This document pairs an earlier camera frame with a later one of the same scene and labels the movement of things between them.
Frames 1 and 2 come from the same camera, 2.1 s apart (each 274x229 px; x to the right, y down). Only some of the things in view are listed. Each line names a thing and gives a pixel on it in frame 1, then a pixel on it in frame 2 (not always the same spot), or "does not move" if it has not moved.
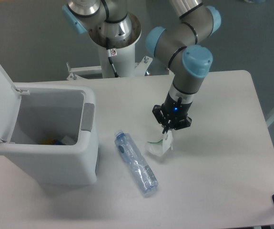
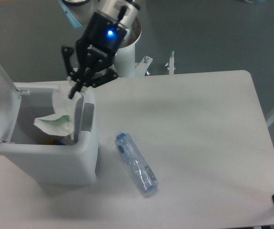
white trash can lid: (2, 101) does not move
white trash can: (53, 140) does not move
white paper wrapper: (158, 148) → (61, 123)
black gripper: (174, 110) → (95, 51)
